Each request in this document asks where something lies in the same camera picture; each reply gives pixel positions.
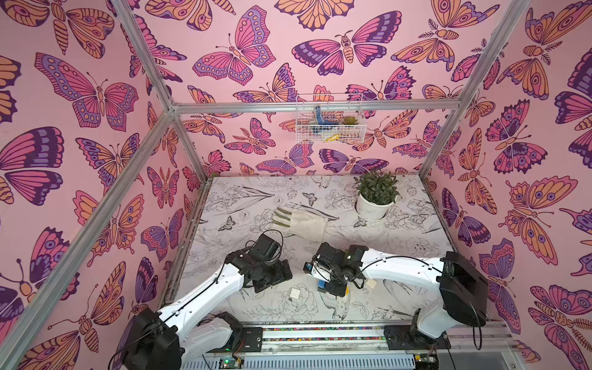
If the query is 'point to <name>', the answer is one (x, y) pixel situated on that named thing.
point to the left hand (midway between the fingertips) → (286, 276)
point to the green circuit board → (229, 362)
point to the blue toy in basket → (320, 119)
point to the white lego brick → (294, 293)
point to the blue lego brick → (321, 286)
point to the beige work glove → (302, 220)
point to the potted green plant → (378, 191)
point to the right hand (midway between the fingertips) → (330, 281)
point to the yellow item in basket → (333, 138)
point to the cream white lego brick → (371, 283)
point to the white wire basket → (330, 119)
